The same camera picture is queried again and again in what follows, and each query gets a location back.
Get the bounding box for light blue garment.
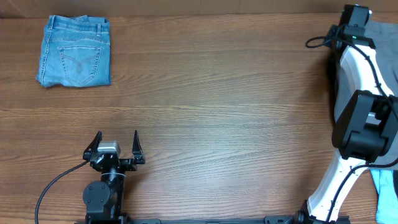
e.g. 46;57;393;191
371;169;397;224

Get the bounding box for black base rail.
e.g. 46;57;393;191
74;215;352;224

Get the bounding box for grey shorts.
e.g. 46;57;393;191
332;20;398;171

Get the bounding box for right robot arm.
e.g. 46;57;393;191
294;4;397;223

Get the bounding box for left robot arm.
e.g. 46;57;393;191
83;131;146;223

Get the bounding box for folded blue denim jeans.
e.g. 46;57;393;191
36;15;111;88

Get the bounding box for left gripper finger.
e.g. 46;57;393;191
132;130;146;164
83;131;103;160

